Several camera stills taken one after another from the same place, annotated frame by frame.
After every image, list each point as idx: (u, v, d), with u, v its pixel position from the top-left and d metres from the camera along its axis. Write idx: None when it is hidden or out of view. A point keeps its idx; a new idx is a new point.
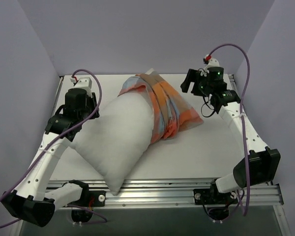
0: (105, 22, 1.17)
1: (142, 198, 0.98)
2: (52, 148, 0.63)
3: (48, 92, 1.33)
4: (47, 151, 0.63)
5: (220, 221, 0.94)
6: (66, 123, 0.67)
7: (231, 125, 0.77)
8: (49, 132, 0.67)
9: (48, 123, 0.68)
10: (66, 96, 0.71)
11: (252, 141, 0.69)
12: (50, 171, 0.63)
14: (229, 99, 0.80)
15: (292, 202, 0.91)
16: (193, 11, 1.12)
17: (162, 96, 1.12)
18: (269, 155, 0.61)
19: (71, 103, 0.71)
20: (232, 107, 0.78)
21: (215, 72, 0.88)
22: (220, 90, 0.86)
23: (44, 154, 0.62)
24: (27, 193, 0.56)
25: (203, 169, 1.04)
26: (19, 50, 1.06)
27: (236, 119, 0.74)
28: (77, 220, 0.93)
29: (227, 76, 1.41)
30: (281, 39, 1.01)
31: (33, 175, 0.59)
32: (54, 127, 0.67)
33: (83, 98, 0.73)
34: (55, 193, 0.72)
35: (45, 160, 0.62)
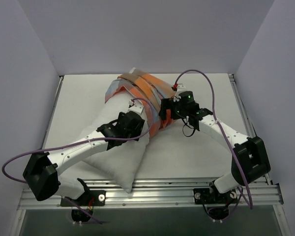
0: (105, 22, 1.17)
1: (142, 197, 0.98)
2: (94, 143, 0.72)
3: (49, 92, 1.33)
4: (89, 142, 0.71)
5: (220, 221, 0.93)
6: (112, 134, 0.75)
7: (213, 134, 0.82)
8: (99, 131, 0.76)
9: (103, 125, 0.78)
10: (126, 115, 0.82)
11: (233, 136, 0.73)
12: (79, 158, 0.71)
14: (202, 113, 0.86)
15: (292, 201, 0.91)
16: (193, 11, 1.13)
17: (146, 88, 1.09)
18: (253, 143, 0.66)
19: (126, 122, 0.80)
20: (207, 119, 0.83)
21: (186, 97, 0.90)
22: (194, 110, 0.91)
23: (85, 142, 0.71)
24: (54, 161, 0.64)
25: (203, 168, 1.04)
26: (19, 50, 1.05)
27: (214, 126, 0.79)
28: (77, 220, 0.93)
29: (226, 76, 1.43)
30: (280, 40, 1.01)
31: (68, 151, 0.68)
32: (104, 131, 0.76)
33: (136, 123, 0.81)
34: (64, 180, 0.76)
35: (83, 147, 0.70)
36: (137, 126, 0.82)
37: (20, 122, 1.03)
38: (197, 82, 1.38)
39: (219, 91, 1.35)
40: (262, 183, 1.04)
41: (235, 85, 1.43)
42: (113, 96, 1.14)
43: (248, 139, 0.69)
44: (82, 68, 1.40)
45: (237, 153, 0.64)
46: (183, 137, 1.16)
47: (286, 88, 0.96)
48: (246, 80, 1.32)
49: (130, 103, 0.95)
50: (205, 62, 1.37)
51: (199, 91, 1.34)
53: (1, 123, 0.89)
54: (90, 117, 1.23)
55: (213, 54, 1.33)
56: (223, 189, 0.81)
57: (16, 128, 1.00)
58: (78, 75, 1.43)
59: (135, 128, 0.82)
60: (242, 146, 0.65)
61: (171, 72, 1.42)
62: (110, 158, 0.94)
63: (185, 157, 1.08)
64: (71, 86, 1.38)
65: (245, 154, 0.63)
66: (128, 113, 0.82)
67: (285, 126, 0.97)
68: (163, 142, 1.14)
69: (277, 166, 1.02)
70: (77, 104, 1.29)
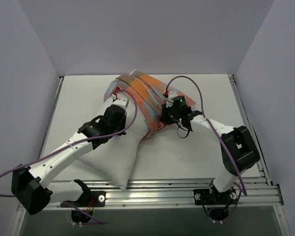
0: (105, 23, 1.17)
1: (142, 198, 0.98)
2: (76, 147, 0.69)
3: (49, 93, 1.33)
4: (72, 147, 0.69)
5: (220, 221, 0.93)
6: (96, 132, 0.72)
7: (203, 131, 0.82)
8: (80, 132, 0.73)
9: (84, 124, 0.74)
10: (107, 110, 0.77)
11: (221, 129, 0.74)
12: (64, 165, 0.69)
14: (194, 114, 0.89)
15: (292, 202, 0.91)
16: (193, 12, 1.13)
17: (142, 88, 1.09)
18: (239, 132, 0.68)
19: (107, 117, 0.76)
20: (197, 117, 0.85)
21: (178, 101, 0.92)
22: (188, 112, 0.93)
23: (67, 148, 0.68)
24: (37, 174, 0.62)
25: (203, 168, 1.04)
26: (19, 50, 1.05)
27: (203, 122, 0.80)
28: (77, 221, 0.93)
29: (226, 77, 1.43)
30: (280, 40, 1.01)
31: (49, 162, 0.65)
32: (87, 130, 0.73)
33: (120, 117, 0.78)
34: (56, 187, 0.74)
35: (66, 154, 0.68)
36: (121, 119, 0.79)
37: (21, 123, 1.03)
38: (197, 83, 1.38)
39: (218, 91, 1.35)
40: (262, 183, 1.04)
41: (235, 86, 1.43)
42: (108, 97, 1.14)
43: (234, 129, 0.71)
44: (82, 68, 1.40)
45: (224, 141, 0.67)
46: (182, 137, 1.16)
47: (286, 89, 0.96)
48: (246, 80, 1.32)
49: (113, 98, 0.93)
50: (205, 63, 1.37)
51: (199, 92, 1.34)
53: (2, 124, 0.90)
54: (89, 118, 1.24)
55: (213, 54, 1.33)
56: (223, 188, 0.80)
57: (17, 128, 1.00)
58: (78, 75, 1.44)
59: (120, 121, 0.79)
60: (228, 135, 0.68)
61: (171, 73, 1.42)
62: (107, 156, 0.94)
63: (185, 157, 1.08)
64: (71, 87, 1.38)
65: (230, 140, 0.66)
66: (109, 107, 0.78)
67: (285, 127, 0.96)
68: (163, 142, 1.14)
69: (277, 167, 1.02)
70: (77, 105, 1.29)
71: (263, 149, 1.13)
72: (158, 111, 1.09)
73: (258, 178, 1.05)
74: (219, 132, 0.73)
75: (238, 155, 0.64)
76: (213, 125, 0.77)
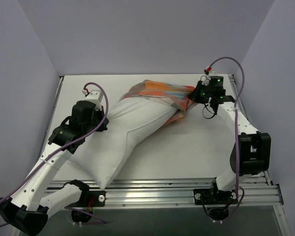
0: (105, 23, 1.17)
1: (142, 198, 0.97)
2: (52, 161, 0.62)
3: (49, 92, 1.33)
4: (47, 162, 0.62)
5: (220, 221, 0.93)
6: (70, 135, 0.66)
7: (227, 120, 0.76)
8: (52, 142, 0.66)
9: (53, 133, 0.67)
10: (74, 109, 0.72)
11: (244, 127, 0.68)
12: (47, 182, 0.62)
14: (225, 100, 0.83)
15: (292, 201, 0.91)
16: (193, 12, 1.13)
17: (157, 84, 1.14)
18: (259, 138, 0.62)
19: (77, 116, 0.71)
20: (227, 104, 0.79)
21: (215, 79, 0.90)
22: (219, 94, 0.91)
23: (43, 165, 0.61)
24: (21, 203, 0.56)
25: (203, 168, 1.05)
26: (19, 49, 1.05)
27: (230, 112, 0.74)
28: (77, 221, 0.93)
29: (226, 76, 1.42)
30: (281, 40, 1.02)
31: (29, 185, 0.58)
32: (58, 138, 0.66)
33: (90, 112, 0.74)
34: (51, 199, 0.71)
35: (44, 171, 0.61)
36: (92, 113, 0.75)
37: (21, 123, 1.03)
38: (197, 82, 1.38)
39: None
40: (262, 183, 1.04)
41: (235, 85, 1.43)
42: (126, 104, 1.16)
43: (256, 132, 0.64)
44: (82, 68, 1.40)
45: (239, 142, 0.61)
46: (183, 137, 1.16)
47: (286, 89, 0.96)
48: (246, 80, 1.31)
49: (84, 92, 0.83)
50: (205, 62, 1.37)
51: None
53: (2, 123, 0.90)
54: None
55: (213, 54, 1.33)
56: (224, 187, 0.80)
57: (17, 128, 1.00)
58: (78, 75, 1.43)
59: (91, 116, 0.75)
60: (247, 135, 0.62)
61: (172, 72, 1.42)
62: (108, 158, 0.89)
63: (186, 157, 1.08)
64: (71, 86, 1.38)
65: (247, 144, 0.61)
66: (75, 105, 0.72)
67: (285, 126, 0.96)
68: (163, 142, 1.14)
69: (277, 167, 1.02)
70: None
71: None
72: (184, 93, 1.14)
73: (258, 178, 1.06)
74: (240, 129, 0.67)
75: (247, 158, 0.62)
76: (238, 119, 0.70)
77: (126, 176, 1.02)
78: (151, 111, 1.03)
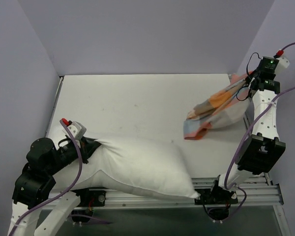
0: (106, 23, 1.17)
1: (141, 198, 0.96)
2: (24, 221, 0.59)
3: (49, 93, 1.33)
4: (19, 224, 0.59)
5: (220, 221, 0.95)
6: (33, 191, 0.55)
7: (256, 111, 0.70)
8: (17, 200, 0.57)
9: (14, 189, 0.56)
10: (27, 158, 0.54)
11: (265, 127, 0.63)
12: (29, 235, 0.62)
14: (269, 86, 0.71)
15: (292, 202, 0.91)
16: (193, 12, 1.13)
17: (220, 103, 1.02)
18: (273, 145, 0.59)
19: (35, 165, 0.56)
20: (267, 94, 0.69)
21: (267, 60, 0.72)
22: (267, 77, 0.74)
23: (16, 228, 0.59)
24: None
25: (204, 168, 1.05)
26: (18, 50, 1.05)
27: (263, 105, 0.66)
28: (77, 221, 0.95)
29: (226, 77, 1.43)
30: (281, 41, 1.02)
31: None
32: (21, 194, 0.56)
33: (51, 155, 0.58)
34: (47, 227, 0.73)
35: (19, 233, 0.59)
36: (53, 153, 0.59)
37: (20, 124, 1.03)
38: (197, 83, 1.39)
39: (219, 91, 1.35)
40: (262, 183, 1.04)
41: None
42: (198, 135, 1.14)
43: (274, 138, 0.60)
44: (82, 68, 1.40)
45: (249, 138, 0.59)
46: (186, 143, 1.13)
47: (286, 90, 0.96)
48: None
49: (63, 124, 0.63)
50: (205, 63, 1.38)
51: (199, 92, 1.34)
53: (2, 124, 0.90)
54: (89, 117, 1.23)
55: (213, 54, 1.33)
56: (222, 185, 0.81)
57: (17, 129, 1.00)
58: (78, 75, 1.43)
59: (55, 157, 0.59)
60: (260, 136, 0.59)
61: (172, 72, 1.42)
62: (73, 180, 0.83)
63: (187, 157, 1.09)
64: (71, 87, 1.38)
65: (257, 145, 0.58)
66: (29, 154, 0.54)
67: (285, 127, 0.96)
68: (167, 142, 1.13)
69: (276, 167, 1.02)
70: (77, 105, 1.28)
71: None
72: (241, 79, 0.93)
73: (258, 178, 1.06)
74: (258, 128, 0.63)
75: (249, 158, 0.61)
76: (263, 117, 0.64)
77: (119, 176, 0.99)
78: (137, 175, 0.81)
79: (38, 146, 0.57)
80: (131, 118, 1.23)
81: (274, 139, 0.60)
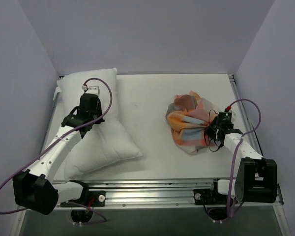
0: (106, 23, 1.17)
1: (141, 198, 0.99)
2: (67, 138, 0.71)
3: (49, 92, 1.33)
4: (63, 139, 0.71)
5: (220, 221, 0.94)
6: (79, 120, 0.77)
7: (232, 149, 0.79)
8: (64, 125, 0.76)
9: (65, 118, 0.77)
10: (83, 98, 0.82)
11: (249, 153, 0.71)
12: (62, 157, 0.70)
14: (233, 131, 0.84)
15: (292, 201, 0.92)
16: (194, 12, 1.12)
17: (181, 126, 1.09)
18: (265, 164, 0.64)
19: (85, 105, 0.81)
20: (232, 134, 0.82)
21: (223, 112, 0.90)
22: (227, 127, 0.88)
23: (58, 141, 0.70)
24: (40, 172, 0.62)
25: (204, 167, 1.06)
26: (18, 49, 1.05)
27: (236, 139, 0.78)
28: (77, 221, 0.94)
29: (226, 76, 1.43)
30: (282, 42, 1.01)
31: (47, 158, 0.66)
32: (69, 122, 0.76)
33: (95, 103, 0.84)
34: (58, 186, 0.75)
35: (59, 147, 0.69)
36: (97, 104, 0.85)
37: (20, 123, 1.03)
38: (198, 83, 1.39)
39: (220, 91, 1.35)
40: None
41: (235, 85, 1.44)
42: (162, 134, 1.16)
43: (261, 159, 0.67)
44: (82, 68, 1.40)
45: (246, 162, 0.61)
46: None
47: (286, 90, 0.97)
48: (246, 81, 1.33)
49: (84, 88, 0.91)
50: (205, 63, 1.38)
51: (199, 92, 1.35)
53: (1, 125, 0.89)
54: None
55: (214, 54, 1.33)
56: (223, 193, 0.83)
57: (16, 128, 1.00)
58: None
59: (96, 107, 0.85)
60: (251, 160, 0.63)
61: (172, 73, 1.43)
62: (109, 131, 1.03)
63: (187, 157, 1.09)
64: None
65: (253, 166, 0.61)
66: (83, 96, 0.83)
67: (285, 127, 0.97)
68: (166, 142, 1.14)
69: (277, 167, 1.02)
70: None
71: (263, 150, 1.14)
72: (201, 127, 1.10)
73: None
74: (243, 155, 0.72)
75: (253, 186, 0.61)
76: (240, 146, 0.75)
77: (117, 175, 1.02)
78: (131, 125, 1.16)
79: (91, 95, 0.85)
80: (131, 118, 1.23)
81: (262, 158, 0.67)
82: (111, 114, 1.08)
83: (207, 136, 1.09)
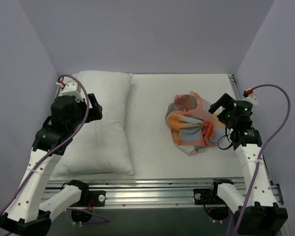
0: (106, 23, 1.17)
1: (141, 198, 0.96)
2: (42, 168, 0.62)
3: (48, 92, 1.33)
4: (36, 171, 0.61)
5: (220, 221, 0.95)
6: (54, 138, 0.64)
7: (244, 168, 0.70)
8: (37, 148, 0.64)
9: (36, 138, 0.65)
10: (53, 108, 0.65)
11: (260, 192, 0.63)
12: (41, 188, 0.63)
14: (250, 138, 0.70)
15: (293, 201, 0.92)
16: (193, 11, 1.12)
17: (179, 125, 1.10)
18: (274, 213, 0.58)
19: (58, 115, 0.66)
20: (250, 148, 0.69)
21: (241, 107, 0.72)
22: (244, 126, 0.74)
23: (32, 175, 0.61)
24: (18, 216, 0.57)
25: (204, 167, 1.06)
26: (17, 49, 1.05)
27: (250, 163, 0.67)
28: (77, 220, 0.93)
29: (226, 76, 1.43)
30: (282, 42, 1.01)
31: (23, 197, 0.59)
32: (42, 142, 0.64)
33: (72, 109, 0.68)
34: (52, 203, 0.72)
35: (34, 181, 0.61)
36: (74, 108, 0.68)
37: (20, 123, 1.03)
38: (198, 83, 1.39)
39: (220, 91, 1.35)
40: None
41: (235, 85, 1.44)
42: (162, 133, 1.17)
43: (273, 205, 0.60)
44: (82, 68, 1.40)
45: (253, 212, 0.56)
46: None
47: (286, 89, 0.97)
48: (246, 80, 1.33)
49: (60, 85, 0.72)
50: (205, 63, 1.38)
51: (200, 91, 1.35)
53: (1, 125, 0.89)
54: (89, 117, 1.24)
55: (213, 54, 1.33)
56: (222, 197, 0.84)
57: (16, 128, 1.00)
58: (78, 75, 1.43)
59: (74, 111, 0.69)
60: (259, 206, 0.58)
61: (172, 72, 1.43)
62: (108, 131, 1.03)
63: (186, 157, 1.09)
64: None
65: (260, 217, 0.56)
66: (53, 103, 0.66)
67: (285, 127, 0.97)
68: (166, 142, 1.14)
69: (278, 167, 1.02)
70: None
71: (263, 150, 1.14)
72: (199, 127, 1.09)
73: None
74: (254, 194, 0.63)
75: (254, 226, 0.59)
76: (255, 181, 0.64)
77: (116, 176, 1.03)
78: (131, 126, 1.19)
79: (64, 98, 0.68)
80: (131, 118, 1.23)
81: (274, 205, 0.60)
82: (112, 114, 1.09)
83: (206, 137, 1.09)
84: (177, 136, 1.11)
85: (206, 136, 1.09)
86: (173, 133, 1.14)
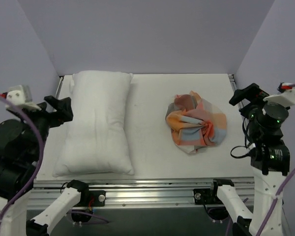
0: (106, 23, 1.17)
1: (141, 198, 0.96)
2: (8, 215, 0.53)
3: (48, 92, 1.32)
4: (4, 220, 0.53)
5: (220, 221, 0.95)
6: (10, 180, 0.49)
7: (257, 194, 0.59)
8: None
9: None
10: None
11: (270, 229, 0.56)
12: (18, 228, 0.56)
14: (276, 162, 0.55)
15: (293, 201, 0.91)
16: (193, 11, 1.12)
17: (179, 126, 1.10)
18: None
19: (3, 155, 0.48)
20: (273, 177, 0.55)
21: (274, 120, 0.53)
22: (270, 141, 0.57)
23: (0, 225, 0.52)
24: None
25: (205, 167, 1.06)
26: (16, 49, 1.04)
27: (266, 198, 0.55)
28: (77, 220, 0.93)
29: (226, 76, 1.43)
30: (282, 42, 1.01)
31: None
32: None
33: (22, 140, 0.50)
34: (49, 214, 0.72)
35: (5, 229, 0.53)
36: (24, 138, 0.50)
37: None
38: (198, 82, 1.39)
39: (220, 91, 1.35)
40: None
41: (235, 85, 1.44)
42: (162, 134, 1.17)
43: None
44: (82, 68, 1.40)
45: None
46: None
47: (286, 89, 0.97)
48: (246, 80, 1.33)
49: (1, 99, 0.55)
50: (205, 63, 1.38)
51: (200, 91, 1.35)
53: None
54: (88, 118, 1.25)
55: (213, 54, 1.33)
56: (221, 199, 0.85)
57: None
58: None
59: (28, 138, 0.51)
60: None
61: (172, 72, 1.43)
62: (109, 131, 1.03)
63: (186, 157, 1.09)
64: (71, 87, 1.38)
65: None
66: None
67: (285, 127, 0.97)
68: (166, 142, 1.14)
69: None
70: None
71: None
72: (199, 127, 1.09)
73: None
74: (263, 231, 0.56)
75: None
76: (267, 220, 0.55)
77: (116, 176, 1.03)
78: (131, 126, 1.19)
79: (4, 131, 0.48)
80: (131, 118, 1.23)
81: None
82: (112, 114, 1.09)
83: (206, 137, 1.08)
84: (177, 136, 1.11)
85: (205, 136, 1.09)
86: (173, 133, 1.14)
